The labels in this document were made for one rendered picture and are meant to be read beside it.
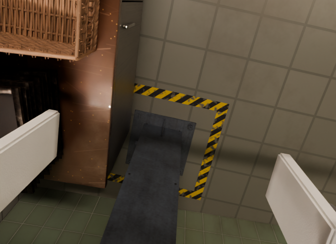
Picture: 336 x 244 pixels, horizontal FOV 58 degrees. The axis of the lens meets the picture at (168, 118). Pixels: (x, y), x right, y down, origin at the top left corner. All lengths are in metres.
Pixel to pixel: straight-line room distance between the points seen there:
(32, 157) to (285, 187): 0.13
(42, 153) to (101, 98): 0.77
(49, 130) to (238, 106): 1.40
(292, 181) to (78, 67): 0.83
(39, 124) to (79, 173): 0.92
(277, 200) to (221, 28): 1.31
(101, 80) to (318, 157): 1.23
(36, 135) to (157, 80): 1.35
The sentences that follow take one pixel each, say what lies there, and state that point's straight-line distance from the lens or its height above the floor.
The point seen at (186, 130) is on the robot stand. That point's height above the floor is 0.01.
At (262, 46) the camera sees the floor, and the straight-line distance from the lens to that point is 1.50.
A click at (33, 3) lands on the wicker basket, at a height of 0.59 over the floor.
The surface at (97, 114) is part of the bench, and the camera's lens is 0.97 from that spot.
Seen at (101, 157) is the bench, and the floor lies 0.58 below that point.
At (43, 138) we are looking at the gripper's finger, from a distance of 0.17.
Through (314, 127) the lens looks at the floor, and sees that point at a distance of 1.69.
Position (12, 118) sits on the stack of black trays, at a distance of 0.81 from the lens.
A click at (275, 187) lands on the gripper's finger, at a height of 1.30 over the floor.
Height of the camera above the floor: 1.45
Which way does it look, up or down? 69 degrees down
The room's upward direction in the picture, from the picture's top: 170 degrees counter-clockwise
